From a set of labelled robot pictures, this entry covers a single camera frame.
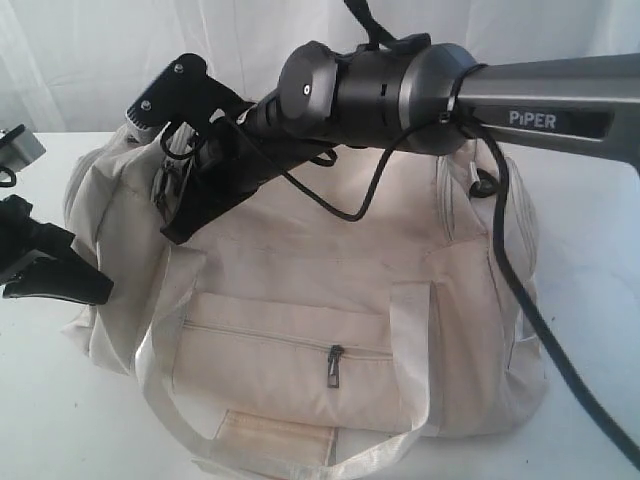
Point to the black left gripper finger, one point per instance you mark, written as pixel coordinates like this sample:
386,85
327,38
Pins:
36,274

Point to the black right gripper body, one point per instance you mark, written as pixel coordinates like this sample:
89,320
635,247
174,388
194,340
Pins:
245,147

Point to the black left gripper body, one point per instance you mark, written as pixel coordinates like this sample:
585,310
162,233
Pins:
20,232

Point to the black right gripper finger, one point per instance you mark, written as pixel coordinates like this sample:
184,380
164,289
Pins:
187,203

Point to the cream fabric duffel bag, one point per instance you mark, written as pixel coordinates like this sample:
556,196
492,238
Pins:
282,342

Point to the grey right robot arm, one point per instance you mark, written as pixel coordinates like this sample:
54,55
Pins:
425,102

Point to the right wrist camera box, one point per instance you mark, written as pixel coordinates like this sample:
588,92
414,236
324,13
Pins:
163,98

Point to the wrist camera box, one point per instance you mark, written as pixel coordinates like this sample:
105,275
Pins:
19,149
163,98

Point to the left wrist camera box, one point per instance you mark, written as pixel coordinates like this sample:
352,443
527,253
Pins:
19,149

